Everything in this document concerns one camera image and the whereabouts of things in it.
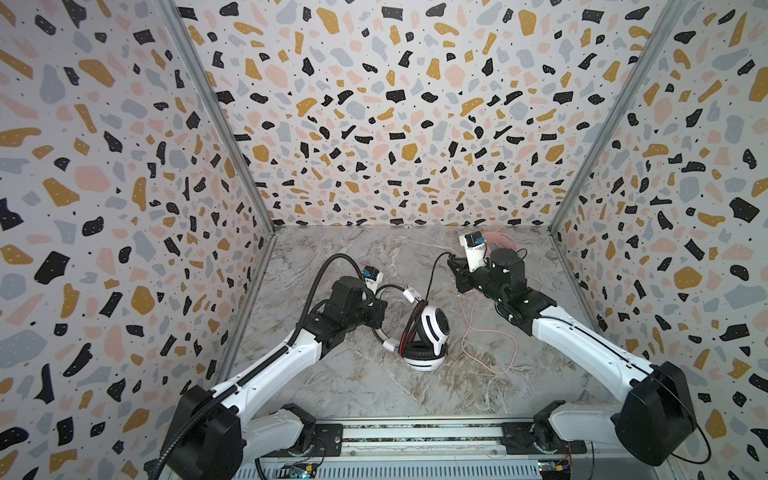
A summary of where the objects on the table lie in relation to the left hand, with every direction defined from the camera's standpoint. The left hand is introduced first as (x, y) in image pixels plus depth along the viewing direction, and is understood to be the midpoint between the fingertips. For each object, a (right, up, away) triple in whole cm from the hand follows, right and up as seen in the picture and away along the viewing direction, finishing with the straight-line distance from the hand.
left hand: (388, 299), depth 80 cm
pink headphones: (+40, +18, +37) cm, 57 cm away
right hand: (+16, +12, -2) cm, 20 cm away
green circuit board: (-19, -39, -10) cm, 44 cm away
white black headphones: (+9, -8, -11) cm, 16 cm away
